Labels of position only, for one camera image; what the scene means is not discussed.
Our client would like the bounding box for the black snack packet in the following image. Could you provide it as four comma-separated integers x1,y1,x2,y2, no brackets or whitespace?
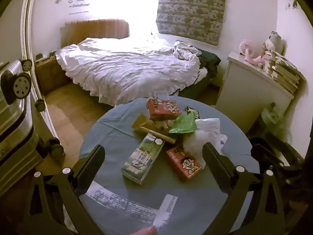
184,106,201,118

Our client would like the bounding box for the clear plastic cup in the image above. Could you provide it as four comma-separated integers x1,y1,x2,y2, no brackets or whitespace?
154,90,169,101

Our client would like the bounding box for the wooden nightstand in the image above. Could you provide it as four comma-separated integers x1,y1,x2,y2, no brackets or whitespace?
35,55,71,95

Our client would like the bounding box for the white door frame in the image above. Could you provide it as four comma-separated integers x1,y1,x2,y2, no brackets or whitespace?
21,0,59,139

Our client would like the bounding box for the blue tablecloth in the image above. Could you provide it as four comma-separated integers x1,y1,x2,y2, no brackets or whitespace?
79,97,260,235

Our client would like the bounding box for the stack of books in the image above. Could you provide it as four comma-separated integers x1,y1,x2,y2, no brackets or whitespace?
259,50,306,94

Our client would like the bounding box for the pink plush toy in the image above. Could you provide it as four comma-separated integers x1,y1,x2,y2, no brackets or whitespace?
240,39,265,66

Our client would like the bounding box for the silver hard-shell suitcase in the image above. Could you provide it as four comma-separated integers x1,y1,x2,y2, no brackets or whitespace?
0,59,64,196

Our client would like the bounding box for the brown padded headboard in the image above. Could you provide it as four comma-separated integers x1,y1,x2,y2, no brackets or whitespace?
60,19,130,48

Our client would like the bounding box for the green snack packet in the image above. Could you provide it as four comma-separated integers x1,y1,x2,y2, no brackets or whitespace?
169,115,197,134

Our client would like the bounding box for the grey plush toy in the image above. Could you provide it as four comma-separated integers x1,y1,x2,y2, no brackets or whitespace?
263,31,287,55

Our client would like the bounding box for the person's left hand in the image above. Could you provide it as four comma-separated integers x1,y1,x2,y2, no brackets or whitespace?
136,226,157,235

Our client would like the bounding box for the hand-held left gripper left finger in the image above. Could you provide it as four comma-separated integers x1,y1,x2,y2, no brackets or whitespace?
23,144,106,235

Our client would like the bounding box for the floral roman blind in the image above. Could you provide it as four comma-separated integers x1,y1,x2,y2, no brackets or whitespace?
156,0,228,46

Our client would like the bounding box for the long paper receipt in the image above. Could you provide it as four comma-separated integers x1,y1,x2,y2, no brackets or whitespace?
84,183,159,224

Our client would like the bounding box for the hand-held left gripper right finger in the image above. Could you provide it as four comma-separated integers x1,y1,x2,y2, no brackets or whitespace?
202,142,288,235

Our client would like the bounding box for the short paper receipt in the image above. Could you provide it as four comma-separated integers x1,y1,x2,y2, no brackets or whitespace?
152,194,178,226

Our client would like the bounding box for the green plastic bag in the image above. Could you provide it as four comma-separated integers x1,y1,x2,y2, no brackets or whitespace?
262,109,287,133

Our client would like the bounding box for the red cartoon face carton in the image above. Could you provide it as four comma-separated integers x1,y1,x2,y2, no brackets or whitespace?
166,145,203,180

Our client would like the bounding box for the white cabinet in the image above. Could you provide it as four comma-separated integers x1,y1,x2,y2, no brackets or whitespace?
216,51,294,134

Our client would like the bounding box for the white plastic bag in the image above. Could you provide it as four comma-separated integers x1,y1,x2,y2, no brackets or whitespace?
183,118,228,164

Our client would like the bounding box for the tall green printed box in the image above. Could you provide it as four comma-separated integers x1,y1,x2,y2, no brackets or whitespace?
121,133,165,184

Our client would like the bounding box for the white ruffled duvet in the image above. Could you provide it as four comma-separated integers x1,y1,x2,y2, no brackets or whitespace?
55,38,208,103

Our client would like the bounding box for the dark green blanket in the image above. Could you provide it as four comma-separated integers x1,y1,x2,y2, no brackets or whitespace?
196,49,222,79

